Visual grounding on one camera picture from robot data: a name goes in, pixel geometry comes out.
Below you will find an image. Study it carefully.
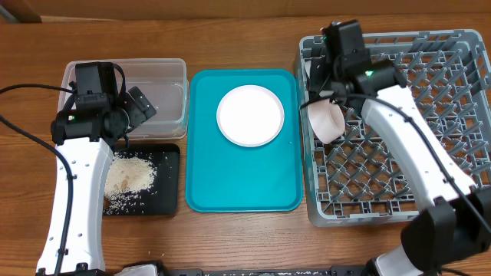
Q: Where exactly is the cardboard backdrop wall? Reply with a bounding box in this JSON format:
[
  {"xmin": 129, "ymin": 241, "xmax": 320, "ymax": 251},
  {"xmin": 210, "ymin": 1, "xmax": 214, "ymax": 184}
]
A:
[{"xmin": 1, "ymin": 0, "xmax": 490, "ymax": 23}]

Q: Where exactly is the teal serving tray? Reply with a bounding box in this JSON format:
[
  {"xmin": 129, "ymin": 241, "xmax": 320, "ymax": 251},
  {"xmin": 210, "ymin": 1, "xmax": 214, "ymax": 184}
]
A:
[{"xmin": 186, "ymin": 69, "xmax": 303, "ymax": 212}]

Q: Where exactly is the black plastic tray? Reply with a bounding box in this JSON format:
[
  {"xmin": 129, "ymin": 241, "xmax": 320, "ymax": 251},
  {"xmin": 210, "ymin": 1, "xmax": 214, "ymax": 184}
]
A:
[{"xmin": 101, "ymin": 143, "xmax": 182, "ymax": 217}]

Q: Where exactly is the clear plastic storage bin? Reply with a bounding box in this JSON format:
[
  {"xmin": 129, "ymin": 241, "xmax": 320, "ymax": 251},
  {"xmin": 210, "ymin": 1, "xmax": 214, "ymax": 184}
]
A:
[{"xmin": 57, "ymin": 57, "xmax": 189, "ymax": 141}]

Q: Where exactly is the pile of white rice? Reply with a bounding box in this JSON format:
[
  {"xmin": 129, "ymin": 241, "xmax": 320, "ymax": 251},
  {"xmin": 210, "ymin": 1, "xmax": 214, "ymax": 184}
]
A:
[{"xmin": 102, "ymin": 152, "xmax": 173, "ymax": 215}]

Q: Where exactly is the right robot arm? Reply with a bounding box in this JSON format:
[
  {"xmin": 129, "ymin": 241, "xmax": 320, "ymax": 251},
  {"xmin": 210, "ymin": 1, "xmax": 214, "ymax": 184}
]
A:
[{"xmin": 302, "ymin": 20, "xmax": 490, "ymax": 275}]

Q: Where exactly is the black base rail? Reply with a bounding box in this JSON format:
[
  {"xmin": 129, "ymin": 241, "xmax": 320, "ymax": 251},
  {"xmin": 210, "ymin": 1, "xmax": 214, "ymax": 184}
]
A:
[{"xmin": 114, "ymin": 261, "xmax": 369, "ymax": 276}]

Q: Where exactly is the grey dishwasher rack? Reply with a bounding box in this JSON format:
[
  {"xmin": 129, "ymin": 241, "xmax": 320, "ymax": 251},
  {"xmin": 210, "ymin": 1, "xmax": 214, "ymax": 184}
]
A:
[{"xmin": 300, "ymin": 29, "xmax": 490, "ymax": 227}]

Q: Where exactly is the pink bowl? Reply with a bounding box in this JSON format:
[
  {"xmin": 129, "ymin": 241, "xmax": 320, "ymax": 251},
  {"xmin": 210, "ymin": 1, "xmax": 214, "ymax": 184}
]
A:
[{"xmin": 307, "ymin": 100, "xmax": 345, "ymax": 144}]

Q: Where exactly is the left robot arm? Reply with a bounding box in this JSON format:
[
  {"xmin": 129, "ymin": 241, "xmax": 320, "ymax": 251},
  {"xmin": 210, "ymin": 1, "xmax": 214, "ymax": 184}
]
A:
[{"xmin": 36, "ymin": 62, "xmax": 157, "ymax": 275}]

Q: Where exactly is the brown food scrap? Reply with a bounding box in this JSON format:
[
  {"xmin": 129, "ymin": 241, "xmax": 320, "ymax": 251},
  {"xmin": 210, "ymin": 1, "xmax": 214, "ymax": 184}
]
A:
[{"xmin": 103, "ymin": 196, "xmax": 110, "ymax": 211}]

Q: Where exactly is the white pink plate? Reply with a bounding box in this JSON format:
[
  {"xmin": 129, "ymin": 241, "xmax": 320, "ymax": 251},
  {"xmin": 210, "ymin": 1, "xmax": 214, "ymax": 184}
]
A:
[{"xmin": 216, "ymin": 85, "xmax": 285, "ymax": 147}]

